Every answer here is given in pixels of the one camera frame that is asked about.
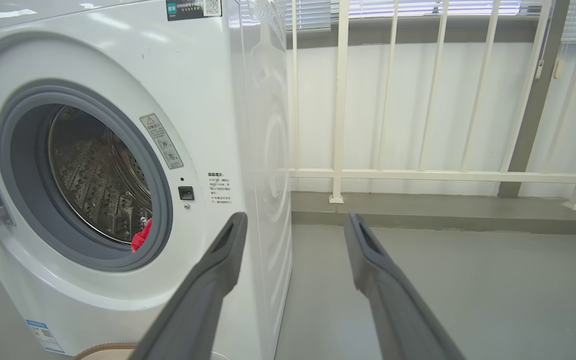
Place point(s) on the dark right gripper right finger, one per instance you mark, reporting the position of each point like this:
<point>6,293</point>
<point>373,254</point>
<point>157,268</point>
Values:
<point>393,310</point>

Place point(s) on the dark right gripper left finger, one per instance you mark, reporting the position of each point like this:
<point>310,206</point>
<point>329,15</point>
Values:
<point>203,300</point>

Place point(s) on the red and white garment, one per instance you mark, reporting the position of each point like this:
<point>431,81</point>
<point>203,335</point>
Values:
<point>142,239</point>

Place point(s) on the black door latch socket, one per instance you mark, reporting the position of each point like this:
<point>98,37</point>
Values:
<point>186,193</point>

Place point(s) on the cream perforated laundry basket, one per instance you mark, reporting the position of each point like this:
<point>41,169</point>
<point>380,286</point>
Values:
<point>103,351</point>

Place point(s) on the white washing machine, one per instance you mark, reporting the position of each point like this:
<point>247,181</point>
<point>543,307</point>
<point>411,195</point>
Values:
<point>193,100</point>

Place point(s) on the grey rubber door gasket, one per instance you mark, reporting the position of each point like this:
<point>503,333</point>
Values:
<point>23,165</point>

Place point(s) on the blue energy label sticker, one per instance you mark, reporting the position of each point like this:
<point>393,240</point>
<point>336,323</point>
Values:
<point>45,337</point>

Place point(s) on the grey warning sticker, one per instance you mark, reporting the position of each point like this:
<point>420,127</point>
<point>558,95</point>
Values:
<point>163,142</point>

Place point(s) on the steel washer drum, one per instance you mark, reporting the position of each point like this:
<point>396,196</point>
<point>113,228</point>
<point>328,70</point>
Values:
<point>93,180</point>

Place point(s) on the cream metal railing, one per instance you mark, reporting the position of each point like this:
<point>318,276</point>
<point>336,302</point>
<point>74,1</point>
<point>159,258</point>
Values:
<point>340,100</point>

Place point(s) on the black QR code sticker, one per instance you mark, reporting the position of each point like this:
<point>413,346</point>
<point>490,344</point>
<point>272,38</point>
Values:
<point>190,9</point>

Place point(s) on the white window blinds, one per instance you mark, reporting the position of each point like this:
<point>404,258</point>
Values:
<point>313,15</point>

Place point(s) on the grey window frame post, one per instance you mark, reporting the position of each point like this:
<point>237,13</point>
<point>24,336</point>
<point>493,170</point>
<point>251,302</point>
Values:
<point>533,125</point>

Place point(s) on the small white wall box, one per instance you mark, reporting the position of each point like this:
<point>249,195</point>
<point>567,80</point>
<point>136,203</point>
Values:
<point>559,69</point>

